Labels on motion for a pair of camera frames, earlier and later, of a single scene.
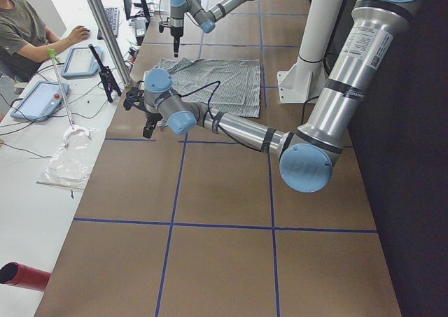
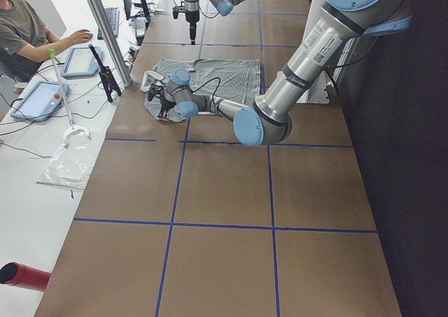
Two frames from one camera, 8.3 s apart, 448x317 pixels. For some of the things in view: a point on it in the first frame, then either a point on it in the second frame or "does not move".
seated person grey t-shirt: [24, 38] does not move
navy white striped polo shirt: [233, 86] does not move
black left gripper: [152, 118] → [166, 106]
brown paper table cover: [195, 224] does not move
